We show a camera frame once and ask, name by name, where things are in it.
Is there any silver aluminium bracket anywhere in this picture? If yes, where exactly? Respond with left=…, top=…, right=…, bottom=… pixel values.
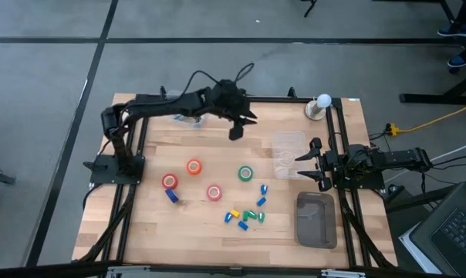
left=105, top=265, right=151, bottom=278
left=320, top=269, right=366, bottom=278

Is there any dark grey laptop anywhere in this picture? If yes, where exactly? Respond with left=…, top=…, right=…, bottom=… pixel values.
left=409, top=180, right=466, bottom=278

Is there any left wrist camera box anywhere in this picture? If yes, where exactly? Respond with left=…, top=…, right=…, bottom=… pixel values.
left=228, top=125, right=245, bottom=141

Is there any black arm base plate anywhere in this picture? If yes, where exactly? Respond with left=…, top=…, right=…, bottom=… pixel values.
left=333, top=169, right=385, bottom=191
left=83, top=153, right=146, bottom=185

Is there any person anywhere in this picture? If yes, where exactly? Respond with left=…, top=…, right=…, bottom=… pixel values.
left=437, top=0, right=466, bottom=75

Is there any green tape roll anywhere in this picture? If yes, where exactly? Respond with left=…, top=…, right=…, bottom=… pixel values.
left=238, top=165, right=255, bottom=182

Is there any red tape roll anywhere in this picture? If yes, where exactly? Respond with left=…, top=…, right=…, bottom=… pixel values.
left=161, top=173, right=179, bottom=190

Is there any white bulb table lamp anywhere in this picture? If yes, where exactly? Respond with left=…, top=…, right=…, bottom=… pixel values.
left=304, top=93, right=333, bottom=122

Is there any black desk leg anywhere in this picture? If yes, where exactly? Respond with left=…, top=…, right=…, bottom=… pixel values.
left=399, top=71, right=466, bottom=106

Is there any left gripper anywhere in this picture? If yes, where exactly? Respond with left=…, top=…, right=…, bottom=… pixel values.
left=211, top=79, right=258, bottom=127

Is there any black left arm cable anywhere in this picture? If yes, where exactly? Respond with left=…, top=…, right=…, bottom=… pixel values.
left=177, top=62, right=255, bottom=100

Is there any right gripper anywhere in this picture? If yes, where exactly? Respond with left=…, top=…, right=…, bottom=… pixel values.
left=294, top=137, right=336, bottom=193

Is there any black stand leg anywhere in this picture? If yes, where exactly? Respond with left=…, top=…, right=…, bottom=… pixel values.
left=302, top=0, right=319, bottom=19

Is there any black stand bar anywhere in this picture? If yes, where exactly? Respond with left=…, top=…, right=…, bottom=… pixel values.
left=385, top=184, right=456, bottom=213

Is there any yellow extension cord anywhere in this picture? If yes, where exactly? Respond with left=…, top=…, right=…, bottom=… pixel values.
left=394, top=100, right=466, bottom=134

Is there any grey translucent plastic bin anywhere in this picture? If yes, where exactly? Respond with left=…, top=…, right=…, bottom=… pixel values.
left=295, top=192, right=338, bottom=249

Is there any orange tape roll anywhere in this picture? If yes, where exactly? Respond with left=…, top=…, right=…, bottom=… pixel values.
left=186, top=158, right=203, bottom=175

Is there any pink tape roll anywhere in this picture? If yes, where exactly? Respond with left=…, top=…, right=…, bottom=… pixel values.
left=206, top=185, right=223, bottom=202

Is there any black gantry bar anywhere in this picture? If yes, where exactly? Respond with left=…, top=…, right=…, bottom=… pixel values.
left=0, top=260, right=466, bottom=278

